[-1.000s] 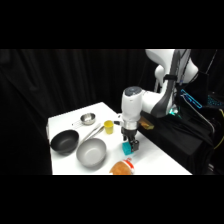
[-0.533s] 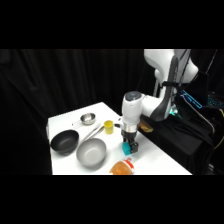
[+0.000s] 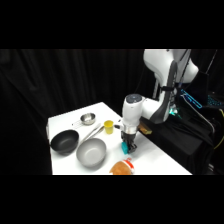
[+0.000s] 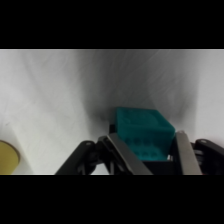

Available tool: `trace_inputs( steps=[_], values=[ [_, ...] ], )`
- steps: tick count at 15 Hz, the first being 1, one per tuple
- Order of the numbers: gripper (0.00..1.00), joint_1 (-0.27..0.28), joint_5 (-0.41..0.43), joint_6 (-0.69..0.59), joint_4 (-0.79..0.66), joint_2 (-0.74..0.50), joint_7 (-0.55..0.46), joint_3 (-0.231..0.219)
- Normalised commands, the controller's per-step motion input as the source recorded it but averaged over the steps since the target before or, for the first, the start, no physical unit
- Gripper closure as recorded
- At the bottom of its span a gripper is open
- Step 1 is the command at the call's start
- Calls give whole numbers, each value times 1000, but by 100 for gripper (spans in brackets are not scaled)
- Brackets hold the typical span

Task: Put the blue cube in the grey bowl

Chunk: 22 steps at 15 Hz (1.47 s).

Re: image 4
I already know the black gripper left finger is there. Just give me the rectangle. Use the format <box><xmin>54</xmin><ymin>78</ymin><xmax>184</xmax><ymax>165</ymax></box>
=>
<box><xmin>54</xmin><ymin>132</ymin><xmax>153</xmax><ymax>176</ymax></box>

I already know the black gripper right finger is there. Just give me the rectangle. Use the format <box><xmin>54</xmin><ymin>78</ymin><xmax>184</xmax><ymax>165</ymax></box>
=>
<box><xmin>175</xmin><ymin>130</ymin><xmax>224</xmax><ymax>176</ymax></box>

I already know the blue cube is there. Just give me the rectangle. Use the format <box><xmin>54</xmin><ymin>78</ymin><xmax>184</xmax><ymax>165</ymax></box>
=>
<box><xmin>115</xmin><ymin>106</ymin><xmax>177</xmax><ymax>163</ymax></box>

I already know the yellow cup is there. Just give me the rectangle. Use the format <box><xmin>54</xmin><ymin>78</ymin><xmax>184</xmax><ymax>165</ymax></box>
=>
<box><xmin>0</xmin><ymin>139</ymin><xmax>22</xmax><ymax>176</ymax></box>

